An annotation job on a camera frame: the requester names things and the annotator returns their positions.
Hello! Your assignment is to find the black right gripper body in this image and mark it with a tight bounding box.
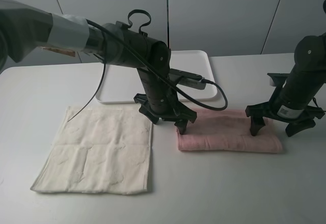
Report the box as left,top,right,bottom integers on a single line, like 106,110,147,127
245,102,325,122

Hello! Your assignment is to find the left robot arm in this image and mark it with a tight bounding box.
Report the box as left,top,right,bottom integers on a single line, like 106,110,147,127
1,0,197,134

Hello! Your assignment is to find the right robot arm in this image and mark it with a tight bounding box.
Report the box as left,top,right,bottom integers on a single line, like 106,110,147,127
245,35,325,137

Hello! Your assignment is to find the white plastic tray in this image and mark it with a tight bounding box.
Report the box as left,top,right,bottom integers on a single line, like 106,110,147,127
95,50,219,105

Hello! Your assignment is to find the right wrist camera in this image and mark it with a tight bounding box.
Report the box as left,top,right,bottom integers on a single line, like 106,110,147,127
267,73,289,87

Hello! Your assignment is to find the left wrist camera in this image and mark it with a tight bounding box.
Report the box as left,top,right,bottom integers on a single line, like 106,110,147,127
169,69,206,90

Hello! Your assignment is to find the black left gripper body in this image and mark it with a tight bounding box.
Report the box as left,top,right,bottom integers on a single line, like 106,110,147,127
133,94,197,123

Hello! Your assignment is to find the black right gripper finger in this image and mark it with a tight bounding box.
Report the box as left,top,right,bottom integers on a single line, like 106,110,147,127
285,119,316,137
250,117,265,136

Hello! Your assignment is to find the cream white towel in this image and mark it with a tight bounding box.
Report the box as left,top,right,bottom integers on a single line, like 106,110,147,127
31,105,153,194

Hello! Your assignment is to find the pink towel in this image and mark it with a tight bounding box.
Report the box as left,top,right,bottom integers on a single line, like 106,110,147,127
176,108,283,153

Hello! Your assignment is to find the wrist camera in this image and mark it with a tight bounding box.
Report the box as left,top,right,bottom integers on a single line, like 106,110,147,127
267,73,289,87
169,69,206,90

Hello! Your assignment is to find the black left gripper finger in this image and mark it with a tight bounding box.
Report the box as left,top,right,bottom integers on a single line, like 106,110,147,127
139,108,159,124
174,119,188,135

